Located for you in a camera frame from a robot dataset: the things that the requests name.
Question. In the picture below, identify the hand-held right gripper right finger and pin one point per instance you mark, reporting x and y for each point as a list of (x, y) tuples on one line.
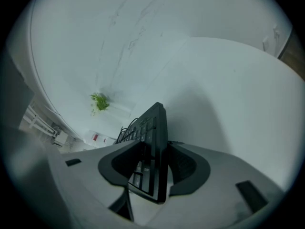
[(214, 175)]

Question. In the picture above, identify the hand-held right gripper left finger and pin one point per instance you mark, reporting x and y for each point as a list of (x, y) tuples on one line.
[(85, 166)]

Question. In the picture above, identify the black keyboard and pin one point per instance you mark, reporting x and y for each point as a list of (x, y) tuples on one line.
[(157, 137)]

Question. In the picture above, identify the white desk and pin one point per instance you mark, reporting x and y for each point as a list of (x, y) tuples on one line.
[(238, 92)]

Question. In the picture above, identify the white box with red label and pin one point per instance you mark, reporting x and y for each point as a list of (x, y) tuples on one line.
[(97, 137)]

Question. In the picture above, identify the small white box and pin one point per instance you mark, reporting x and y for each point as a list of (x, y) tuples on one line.
[(61, 138)]

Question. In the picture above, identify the small green plant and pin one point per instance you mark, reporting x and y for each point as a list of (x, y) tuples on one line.
[(101, 102)]

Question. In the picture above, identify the white rail rack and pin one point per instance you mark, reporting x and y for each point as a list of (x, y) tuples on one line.
[(39, 123)]

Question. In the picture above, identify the white wall socket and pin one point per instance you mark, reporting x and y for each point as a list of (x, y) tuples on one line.
[(270, 40)]

